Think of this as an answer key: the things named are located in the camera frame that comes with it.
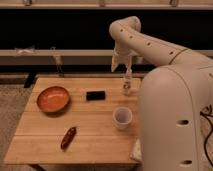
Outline orange bowl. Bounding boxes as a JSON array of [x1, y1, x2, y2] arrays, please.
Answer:
[[37, 86, 70, 113]]

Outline white plastic cup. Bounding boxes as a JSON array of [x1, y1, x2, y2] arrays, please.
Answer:
[[113, 107, 133, 130]]

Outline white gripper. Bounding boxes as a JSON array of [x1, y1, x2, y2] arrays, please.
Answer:
[[111, 41, 132, 72]]

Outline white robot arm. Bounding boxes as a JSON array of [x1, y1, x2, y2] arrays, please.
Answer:
[[109, 16, 213, 171]]

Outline small black box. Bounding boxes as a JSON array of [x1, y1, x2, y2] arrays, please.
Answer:
[[86, 91, 105, 101]]

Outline clear plastic bottle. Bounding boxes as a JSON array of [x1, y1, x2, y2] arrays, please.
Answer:
[[123, 69, 132, 96]]

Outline red chili pepper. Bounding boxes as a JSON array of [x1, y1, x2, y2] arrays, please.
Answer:
[[60, 127, 77, 150]]

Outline black cable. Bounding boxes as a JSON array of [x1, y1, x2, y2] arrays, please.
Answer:
[[199, 104, 213, 168]]

